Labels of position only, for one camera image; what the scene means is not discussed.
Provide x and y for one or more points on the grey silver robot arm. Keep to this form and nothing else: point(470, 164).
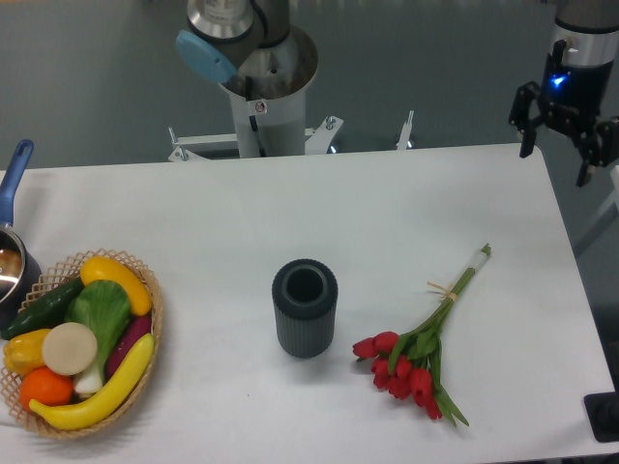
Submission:
point(265, 65)

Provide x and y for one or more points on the yellow bell pepper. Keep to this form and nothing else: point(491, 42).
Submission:
point(24, 353)

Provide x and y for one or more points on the yellow squash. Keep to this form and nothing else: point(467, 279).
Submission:
point(106, 268)

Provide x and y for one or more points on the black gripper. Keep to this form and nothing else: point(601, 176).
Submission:
point(569, 100)

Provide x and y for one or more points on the dark green cucumber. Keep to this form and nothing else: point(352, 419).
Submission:
point(46, 312)

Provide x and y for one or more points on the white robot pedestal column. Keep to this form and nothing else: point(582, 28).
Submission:
point(269, 128)

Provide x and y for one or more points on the dark grey ribbed vase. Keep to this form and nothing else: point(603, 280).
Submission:
point(305, 295)

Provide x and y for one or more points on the black device at table edge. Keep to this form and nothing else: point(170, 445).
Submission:
point(602, 412)

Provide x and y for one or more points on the beige round disc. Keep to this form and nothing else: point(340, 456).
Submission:
point(69, 349)

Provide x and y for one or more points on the white metal mounting frame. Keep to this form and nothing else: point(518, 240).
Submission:
point(321, 140)

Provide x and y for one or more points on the blue handled saucepan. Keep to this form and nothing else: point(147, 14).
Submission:
point(19, 269)

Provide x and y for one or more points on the orange fruit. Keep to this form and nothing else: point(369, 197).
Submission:
point(47, 387)

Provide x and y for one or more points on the red tulip bouquet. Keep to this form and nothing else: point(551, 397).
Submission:
point(409, 365)

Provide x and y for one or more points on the yellow banana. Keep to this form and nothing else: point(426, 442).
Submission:
point(101, 394)

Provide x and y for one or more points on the green lettuce with white stem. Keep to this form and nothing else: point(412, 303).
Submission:
point(103, 307)

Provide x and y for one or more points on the purple eggplant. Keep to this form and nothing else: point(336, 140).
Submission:
point(137, 328)

